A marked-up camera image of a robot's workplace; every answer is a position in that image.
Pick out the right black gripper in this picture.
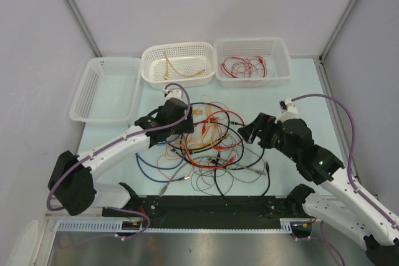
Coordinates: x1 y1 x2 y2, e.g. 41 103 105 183
236 113 299 162

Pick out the thick yellow ethernet cable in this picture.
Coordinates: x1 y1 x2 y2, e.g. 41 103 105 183
162 51 207 80

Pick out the thin red wire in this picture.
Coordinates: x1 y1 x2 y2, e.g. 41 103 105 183
220 55 271 79

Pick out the thick red ethernet cable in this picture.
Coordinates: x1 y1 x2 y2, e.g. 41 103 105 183
220 56 268 78
180 113 246 170

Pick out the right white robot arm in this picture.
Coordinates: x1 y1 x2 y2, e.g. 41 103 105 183
238 113 398 265

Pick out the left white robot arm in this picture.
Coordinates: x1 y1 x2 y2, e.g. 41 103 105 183
46 97 194 216

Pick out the middle white plastic basket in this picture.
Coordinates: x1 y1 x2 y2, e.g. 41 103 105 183
141 42 215 89

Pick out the white plastic basket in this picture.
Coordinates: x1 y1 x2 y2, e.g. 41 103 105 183
213 37 292 88
141 42 215 89
69 57 142 125

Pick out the left white plastic basket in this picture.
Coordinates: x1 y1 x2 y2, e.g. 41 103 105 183
69 57 142 125

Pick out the right white plastic basket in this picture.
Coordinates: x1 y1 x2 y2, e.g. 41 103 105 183
213 37 292 88

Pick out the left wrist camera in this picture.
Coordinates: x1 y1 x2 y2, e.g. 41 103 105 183
163 88 183 100

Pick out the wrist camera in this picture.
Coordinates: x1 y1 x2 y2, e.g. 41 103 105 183
274 98 299 124
163 88 183 100

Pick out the thick black cable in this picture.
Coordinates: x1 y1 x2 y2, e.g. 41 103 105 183
161 101 271 197

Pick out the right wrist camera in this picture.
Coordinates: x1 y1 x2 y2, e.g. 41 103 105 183
274 98 299 124

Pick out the thin dark brown wire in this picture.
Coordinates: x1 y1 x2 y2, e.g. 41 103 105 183
188 163 266 194

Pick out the thick blue ethernet cable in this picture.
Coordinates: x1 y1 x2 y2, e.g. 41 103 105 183
133 141 191 183

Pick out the grey cable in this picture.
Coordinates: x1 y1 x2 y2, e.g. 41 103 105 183
157 155 267 197

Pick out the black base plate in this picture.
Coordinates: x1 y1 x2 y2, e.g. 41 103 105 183
102 183 315 234

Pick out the white slotted cable duct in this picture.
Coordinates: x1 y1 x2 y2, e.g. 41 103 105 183
57 219 312 234

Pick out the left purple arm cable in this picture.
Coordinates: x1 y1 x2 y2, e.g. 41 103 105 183
46 82 191 211

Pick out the aluminium frame post left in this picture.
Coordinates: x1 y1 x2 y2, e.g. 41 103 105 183
63 0 102 57

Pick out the aluminium frame post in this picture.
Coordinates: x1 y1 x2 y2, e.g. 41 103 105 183
63 0 102 57
319 0 359 63

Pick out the aluminium frame post right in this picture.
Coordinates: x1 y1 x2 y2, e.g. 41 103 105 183
319 0 359 63

